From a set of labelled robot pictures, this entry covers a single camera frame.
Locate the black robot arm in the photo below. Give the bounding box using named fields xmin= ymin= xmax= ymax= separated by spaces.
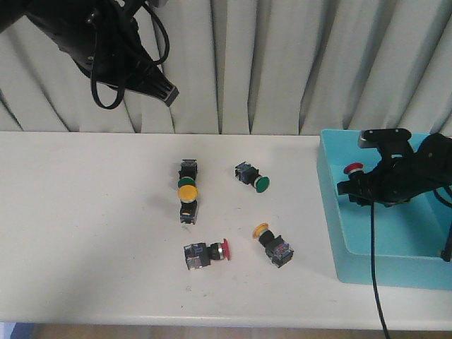
xmin=337 ymin=129 xmax=451 ymax=207
xmin=1 ymin=1 xmax=179 ymax=109

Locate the left green push button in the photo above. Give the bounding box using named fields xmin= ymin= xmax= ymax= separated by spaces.
xmin=177 ymin=159 xmax=198 ymax=189

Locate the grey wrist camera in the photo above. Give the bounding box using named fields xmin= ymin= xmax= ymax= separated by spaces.
xmin=358 ymin=128 xmax=414 ymax=157

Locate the yellow push button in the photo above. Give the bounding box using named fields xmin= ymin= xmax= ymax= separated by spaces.
xmin=253 ymin=223 xmax=294 ymax=268
xmin=178 ymin=184 xmax=198 ymax=225

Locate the right green push button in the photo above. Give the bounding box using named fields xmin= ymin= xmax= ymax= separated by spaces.
xmin=234 ymin=162 xmax=270 ymax=193

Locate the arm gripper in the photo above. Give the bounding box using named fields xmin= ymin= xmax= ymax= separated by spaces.
xmin=337 ymin=133 xmax=446 ymax=207
xmin=31 ymin=1 xmax=179 ymax=107

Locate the grey pleated curtain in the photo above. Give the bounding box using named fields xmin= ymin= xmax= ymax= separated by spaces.
xmin=1 ymin=1 xmax=451 ymax=135

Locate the green push button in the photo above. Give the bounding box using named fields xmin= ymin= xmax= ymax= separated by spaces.
xmin=177 ymin=159 xmax=198 ymax=189
xmin=234 ymin=162 xmax=270 ymax=193

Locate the red push button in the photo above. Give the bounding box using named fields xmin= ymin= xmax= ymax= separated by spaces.
xmin=183 ymin=238 xmax=231 ymax=270
xmin=343 ymin=162 xmax=364 ymax=176

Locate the teal plastic box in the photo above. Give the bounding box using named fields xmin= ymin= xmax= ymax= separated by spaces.
xmin=317 ymin=129 xmax=451 ymax=290

